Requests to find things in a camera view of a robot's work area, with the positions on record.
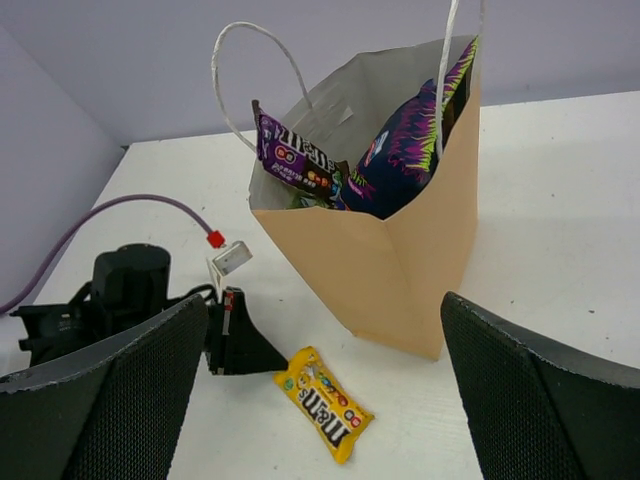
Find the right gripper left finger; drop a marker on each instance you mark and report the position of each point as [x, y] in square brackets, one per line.
[112, 410]

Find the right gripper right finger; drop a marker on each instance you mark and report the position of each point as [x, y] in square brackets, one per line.
[537, 408]

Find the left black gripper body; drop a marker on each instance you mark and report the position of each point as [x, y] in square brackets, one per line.
[217, 343]

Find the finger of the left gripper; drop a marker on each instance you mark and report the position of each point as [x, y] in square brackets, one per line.
[245, 350]

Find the yellow M&M's packet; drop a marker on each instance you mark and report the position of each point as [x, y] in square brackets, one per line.
[338, 418]

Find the green snack packet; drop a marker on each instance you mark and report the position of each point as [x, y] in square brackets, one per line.
[305, 200]

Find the purple M&M's packet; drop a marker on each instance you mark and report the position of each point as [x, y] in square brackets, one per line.
[296, 161]

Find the blue purple snack bag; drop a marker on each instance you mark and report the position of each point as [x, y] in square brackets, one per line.
[400, 161]

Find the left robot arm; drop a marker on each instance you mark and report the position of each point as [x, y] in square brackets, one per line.
[129, 286]

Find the brown paper bag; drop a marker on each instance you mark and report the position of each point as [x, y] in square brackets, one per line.
[384, 280]

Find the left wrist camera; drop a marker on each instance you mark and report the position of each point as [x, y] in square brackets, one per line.
[230, 262]

